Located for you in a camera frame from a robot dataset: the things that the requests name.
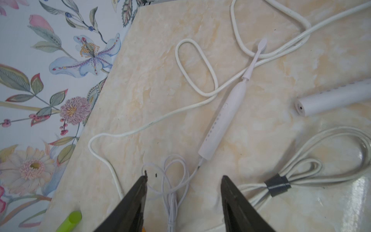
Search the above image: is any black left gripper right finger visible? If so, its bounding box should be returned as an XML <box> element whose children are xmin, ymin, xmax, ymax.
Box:
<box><xmin>221</xmin><ymin>176</ymin><xmax>274</xmax><ymax>232</ymax></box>

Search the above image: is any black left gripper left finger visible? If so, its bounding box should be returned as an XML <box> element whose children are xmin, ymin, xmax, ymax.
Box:
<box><xmin>95</xmin><ymin>174</ymin><xmax>148</xmax><ymax>232</ymax></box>

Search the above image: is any green cylinder block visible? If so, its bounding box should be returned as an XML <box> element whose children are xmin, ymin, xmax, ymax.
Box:
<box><xmin>56</xmin><ymin>211</ymin><xmax>82</xmax><ymax>232</ymax></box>

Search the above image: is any white electric toothbrush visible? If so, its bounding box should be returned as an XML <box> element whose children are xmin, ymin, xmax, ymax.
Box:
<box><xmin>198</xmin><ymin>38</ymin><xmax>267</xmax><ymax>160</ymax></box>
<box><xmin>294</xmin><ymin>78</ymin><xmax>371</xmax><ymax>117</ymax></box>

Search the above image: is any white power strip cord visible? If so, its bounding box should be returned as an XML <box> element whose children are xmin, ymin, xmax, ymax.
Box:
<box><xmin>87</xmin><ymin>0</ymin><xmax>371</xmax><ymax>201</ymax></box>

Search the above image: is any white usb charging cable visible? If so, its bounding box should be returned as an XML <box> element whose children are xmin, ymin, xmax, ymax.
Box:
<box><xmin>141</xmin><ymin>155</ymin><xmax>206</xmax><ymax>232</ymax></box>

